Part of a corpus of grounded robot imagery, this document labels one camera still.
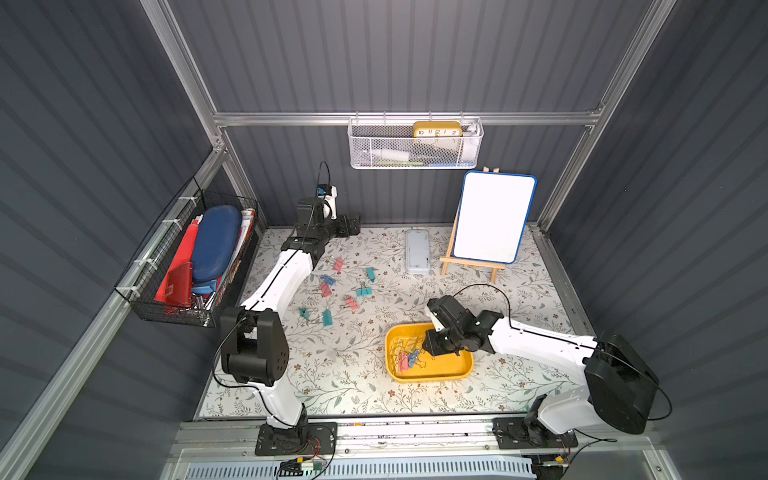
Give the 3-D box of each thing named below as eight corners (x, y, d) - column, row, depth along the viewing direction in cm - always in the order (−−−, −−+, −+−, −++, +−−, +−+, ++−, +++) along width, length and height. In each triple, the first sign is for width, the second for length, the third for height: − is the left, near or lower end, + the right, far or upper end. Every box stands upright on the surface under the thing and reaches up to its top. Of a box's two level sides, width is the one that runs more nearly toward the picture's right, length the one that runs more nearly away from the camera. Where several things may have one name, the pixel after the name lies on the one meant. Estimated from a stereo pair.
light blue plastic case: (406, 274, 108) (407, 269, 106) (405, 234, 121) (405, 229, 119) (432, 274, 108) (433, 269, 106) (427, 234, 121) (428, 229, 119)
